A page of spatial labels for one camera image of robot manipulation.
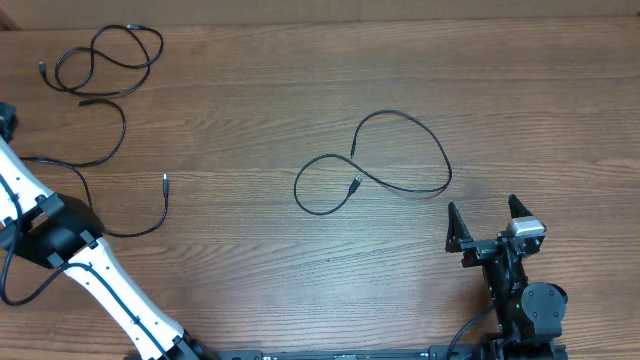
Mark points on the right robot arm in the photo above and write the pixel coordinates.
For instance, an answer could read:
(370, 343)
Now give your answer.
(529, 314)

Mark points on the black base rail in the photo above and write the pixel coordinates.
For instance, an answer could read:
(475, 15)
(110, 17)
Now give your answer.
(434, 352)

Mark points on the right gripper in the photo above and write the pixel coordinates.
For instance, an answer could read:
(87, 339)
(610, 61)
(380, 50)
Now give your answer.
(479, 250)

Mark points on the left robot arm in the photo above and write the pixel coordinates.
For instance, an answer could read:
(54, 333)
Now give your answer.
(63, 234)

